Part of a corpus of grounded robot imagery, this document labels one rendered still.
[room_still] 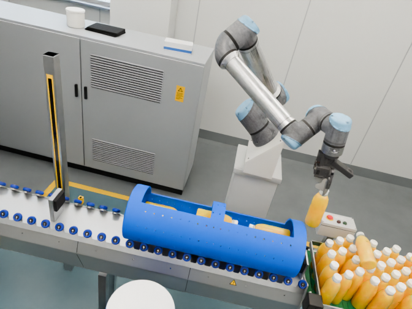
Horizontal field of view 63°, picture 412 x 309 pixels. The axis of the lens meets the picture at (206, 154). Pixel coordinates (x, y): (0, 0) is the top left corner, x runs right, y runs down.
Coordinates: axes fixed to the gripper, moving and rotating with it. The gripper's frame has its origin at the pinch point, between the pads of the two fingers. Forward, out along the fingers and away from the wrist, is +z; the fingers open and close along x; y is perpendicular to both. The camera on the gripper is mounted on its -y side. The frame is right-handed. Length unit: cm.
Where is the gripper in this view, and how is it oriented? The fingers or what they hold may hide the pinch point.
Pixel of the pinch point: (324, 190)
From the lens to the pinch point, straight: 165.1
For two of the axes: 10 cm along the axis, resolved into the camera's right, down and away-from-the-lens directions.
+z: -0.7, 8.6, 5.1
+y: -9.7, -1.7, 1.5
